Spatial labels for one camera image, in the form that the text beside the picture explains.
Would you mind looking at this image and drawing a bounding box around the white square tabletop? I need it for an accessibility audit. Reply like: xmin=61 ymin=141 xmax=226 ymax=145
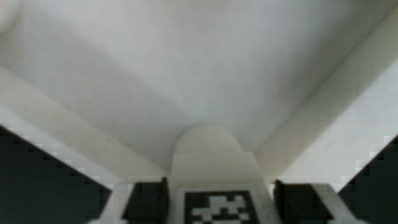
xmin=0 ymin=0 xmax=398 ymax=224

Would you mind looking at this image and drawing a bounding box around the white table leg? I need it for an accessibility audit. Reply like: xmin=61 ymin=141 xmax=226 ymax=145
xmin=170 ymin=124 xmax=283 ymax=224

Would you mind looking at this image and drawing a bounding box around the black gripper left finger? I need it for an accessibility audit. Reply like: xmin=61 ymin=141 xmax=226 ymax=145
xmin=123 ymin=178 xmax=171 ymax=224

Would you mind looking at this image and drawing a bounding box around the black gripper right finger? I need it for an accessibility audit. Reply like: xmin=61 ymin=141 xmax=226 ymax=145
xmin=274 ymin=180 xmax=335 ymax=224

